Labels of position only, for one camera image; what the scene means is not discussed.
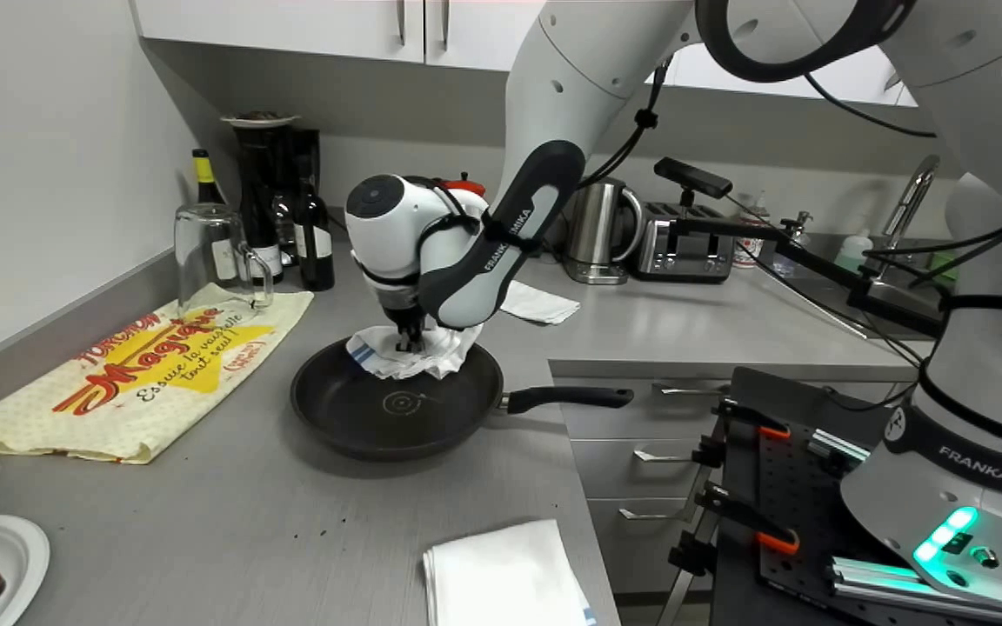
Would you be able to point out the small white cloth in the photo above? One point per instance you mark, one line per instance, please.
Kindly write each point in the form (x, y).
(541, 305)

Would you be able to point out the black camera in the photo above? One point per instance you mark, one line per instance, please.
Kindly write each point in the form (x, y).
(695, 174)

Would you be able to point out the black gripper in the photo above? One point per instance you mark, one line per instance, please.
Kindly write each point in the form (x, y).
(406, 305)

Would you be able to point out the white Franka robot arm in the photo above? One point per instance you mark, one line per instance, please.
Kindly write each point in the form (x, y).
(594, 70)

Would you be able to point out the white towel with blue stripe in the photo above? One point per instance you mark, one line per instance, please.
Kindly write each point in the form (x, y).
(443, 350)
(514, 580)

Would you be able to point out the dark glass bottle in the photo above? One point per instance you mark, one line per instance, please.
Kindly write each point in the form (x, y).
(314, 239)

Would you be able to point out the aluminium rail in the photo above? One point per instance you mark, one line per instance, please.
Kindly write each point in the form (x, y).
(932, 588)
(844, 447)

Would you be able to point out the cream tortilla bag red print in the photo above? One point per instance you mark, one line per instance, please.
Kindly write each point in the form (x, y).
(141, 369)

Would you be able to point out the white wall cabinet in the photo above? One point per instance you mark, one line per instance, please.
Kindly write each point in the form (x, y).
(295, 22)

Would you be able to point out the black coffee maker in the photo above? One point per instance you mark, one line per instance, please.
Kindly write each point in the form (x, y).
(263, 160)

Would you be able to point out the stainless steel kettle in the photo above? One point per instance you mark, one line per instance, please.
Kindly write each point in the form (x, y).
(601, 239)

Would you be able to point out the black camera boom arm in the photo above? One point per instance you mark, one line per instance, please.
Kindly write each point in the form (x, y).
(827, 266)

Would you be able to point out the clear glass jar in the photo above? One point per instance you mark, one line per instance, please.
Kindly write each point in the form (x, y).
(206, 248)

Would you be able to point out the black frying pan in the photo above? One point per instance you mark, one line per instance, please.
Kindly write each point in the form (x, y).
(399, 405)

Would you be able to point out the black perforated breadboard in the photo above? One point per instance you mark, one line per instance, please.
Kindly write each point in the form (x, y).
(815, 487)

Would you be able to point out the dark bottle with yellow cap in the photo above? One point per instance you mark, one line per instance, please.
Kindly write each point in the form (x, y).
(206, 174)

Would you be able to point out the silver toaster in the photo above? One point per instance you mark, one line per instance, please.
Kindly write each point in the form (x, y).
(686, 248)

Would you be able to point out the chrome faucet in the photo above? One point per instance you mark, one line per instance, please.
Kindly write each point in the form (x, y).
(907, 210)

